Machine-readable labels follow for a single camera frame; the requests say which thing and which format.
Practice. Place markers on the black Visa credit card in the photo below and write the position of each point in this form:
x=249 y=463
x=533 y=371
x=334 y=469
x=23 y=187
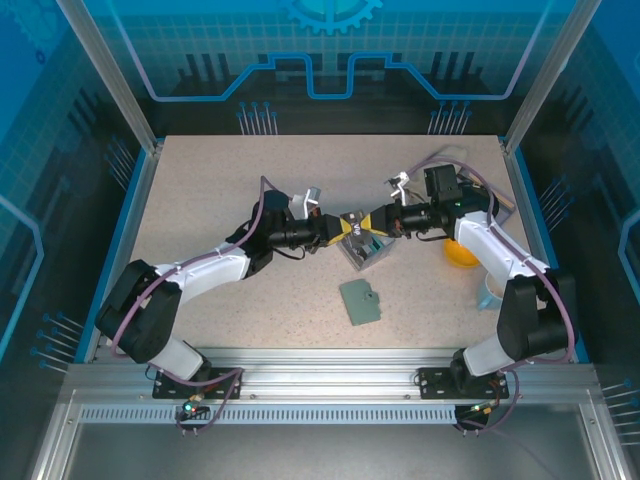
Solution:
x=357 y=227
x=357 y=254

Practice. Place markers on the clear acrylic card box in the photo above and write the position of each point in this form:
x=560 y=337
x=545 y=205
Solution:
x=375 y=260

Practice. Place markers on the green card holder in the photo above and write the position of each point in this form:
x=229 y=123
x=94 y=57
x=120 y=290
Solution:
x=361 y=302

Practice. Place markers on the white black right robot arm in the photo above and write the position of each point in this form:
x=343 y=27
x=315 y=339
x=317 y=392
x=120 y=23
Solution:
x=500 y=255

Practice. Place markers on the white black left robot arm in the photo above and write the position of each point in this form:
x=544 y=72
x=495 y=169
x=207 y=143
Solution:
x=210 y=267

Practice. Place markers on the orange plastic bowl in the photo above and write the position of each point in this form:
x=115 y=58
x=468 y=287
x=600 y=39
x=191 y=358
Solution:
x=457 y=257

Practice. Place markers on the beige folded cloth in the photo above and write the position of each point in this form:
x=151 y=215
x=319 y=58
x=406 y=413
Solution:
x=452 y=151

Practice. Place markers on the lavender rectangular tray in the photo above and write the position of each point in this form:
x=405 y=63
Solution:
x=502 y=216

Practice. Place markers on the light blue mug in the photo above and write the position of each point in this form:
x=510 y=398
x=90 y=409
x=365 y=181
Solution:
x=487 y=297

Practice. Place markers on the small LED connector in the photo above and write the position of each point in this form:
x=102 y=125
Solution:
x=192 y=407
x=482 y=409

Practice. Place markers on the metal bottom pan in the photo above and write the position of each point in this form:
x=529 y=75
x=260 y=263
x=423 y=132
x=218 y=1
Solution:
x=325 y=450

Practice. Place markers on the aluminium front rail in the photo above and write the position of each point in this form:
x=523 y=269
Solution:
x=325 y=372

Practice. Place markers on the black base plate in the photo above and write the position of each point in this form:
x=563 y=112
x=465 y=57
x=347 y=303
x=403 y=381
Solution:
x=435 y=382
x=165 y=385

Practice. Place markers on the aluminium frame post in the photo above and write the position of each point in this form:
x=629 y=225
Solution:
x=549 y=75
x=111 y=75

